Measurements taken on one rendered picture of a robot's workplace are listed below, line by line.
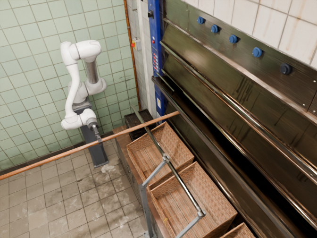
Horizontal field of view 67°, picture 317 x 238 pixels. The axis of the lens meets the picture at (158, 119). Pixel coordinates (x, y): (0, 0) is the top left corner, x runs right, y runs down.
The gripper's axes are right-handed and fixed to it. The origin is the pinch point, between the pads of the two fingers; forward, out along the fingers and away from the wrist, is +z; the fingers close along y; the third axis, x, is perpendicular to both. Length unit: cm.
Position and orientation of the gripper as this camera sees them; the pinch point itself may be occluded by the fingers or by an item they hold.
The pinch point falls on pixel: (99, 140)
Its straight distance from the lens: 198.5
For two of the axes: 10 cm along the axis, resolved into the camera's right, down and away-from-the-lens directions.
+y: 0.5, 7.4, 6.7
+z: 4.4, 5.9, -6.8
